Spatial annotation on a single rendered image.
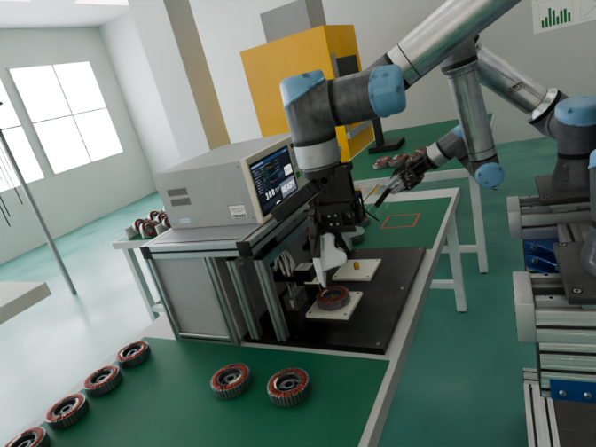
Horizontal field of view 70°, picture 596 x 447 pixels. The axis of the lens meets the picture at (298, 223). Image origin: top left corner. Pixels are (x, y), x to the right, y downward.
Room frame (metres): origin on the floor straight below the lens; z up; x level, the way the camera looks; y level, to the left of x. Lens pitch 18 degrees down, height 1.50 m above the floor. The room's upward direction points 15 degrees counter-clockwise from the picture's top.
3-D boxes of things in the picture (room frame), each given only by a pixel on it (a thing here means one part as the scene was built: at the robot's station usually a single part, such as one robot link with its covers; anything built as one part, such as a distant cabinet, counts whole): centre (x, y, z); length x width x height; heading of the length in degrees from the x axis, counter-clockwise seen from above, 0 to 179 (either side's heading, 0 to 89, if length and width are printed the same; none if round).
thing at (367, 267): (1.46, -0.17, 0.78); 0.15 x 0.15 x 0.01; 59
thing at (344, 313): (1.26, -0.05, 0.78); 0.15 x 0.15 x 0.01; 59
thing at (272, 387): (0.92, 0.13, 0.77); 0.11 x 0.11 x 0.04
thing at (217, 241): (1.52, 0.16, 1.09); 0.68 x 0.44 x 0.05; 149
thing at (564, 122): (1.12, -0.81, 1.20); 0.13 x 0.12 x 0.14; 165
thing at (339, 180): (0.72, -0.07, 1.29); 0.09 x 0.08 x 0.12; 62
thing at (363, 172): (3.51, -1.15, 0.38); 1.85 x 1.10 x 0.75; 149
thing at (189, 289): (1.28, 0.40, 0.91); 0.28 x 0.03 x 0.32; 59
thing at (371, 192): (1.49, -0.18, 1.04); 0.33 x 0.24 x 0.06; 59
